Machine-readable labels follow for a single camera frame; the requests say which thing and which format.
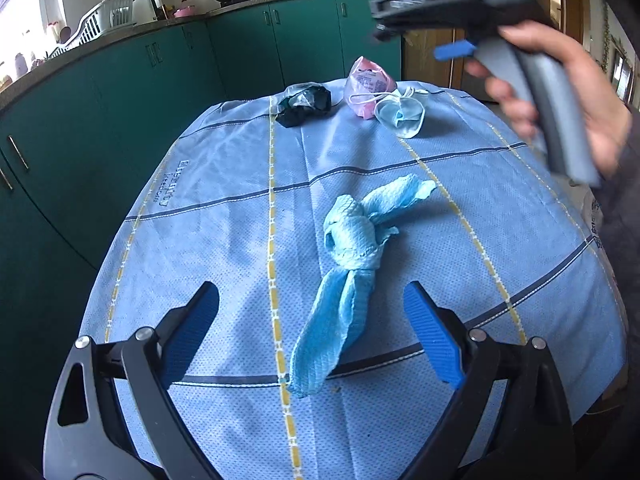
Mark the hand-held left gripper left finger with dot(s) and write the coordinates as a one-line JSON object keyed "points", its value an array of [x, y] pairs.
{"points": [[192, 330]]}

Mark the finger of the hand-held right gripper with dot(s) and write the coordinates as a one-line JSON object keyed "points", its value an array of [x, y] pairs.
{"points": [[400, 10]]}

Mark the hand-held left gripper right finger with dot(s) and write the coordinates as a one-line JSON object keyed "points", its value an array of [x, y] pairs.
{"points": [[430, 330]]}

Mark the light blue cloth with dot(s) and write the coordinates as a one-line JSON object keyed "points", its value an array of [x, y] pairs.
{"points": [[350, 240]]}

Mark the person's right hand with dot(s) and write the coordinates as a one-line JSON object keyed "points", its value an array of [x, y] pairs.
{"points": [[595, 105]]}

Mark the wooden framed glass door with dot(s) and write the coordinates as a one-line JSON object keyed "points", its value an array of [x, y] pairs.
{"points": [[425, 65]]}

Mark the small pink package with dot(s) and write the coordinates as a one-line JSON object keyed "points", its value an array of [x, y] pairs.
{"points": [[367, 82]]}

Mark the blue face mask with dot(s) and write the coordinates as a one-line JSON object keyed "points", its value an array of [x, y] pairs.
{"points": [[400, 115]]}

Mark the blue checked tablecloth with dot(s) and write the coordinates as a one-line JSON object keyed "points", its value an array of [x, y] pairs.
{"points": [[200, 210]]}

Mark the black plastic bag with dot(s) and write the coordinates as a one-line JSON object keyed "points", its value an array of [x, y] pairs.
{"points": [[305, 105]]}

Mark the small pink pot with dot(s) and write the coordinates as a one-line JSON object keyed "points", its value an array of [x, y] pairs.
{"points": [[182, 10]]}

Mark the green kitchen cabinets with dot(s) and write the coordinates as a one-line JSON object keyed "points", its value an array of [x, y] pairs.
{"points": [[100, 120]]}

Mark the grey kitchen countertop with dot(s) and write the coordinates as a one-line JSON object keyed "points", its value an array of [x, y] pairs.
{"points": [[150, 25]]}

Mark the white kitchen appliance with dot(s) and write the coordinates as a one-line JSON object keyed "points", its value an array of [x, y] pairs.
{"points": [[142, 2]]}

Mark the white dish rack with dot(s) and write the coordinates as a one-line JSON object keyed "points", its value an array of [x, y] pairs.
{"points": [[100, 20]]}

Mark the wooden doorway frame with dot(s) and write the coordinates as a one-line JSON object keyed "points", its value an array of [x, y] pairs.
{"points": [[575, 0]]}

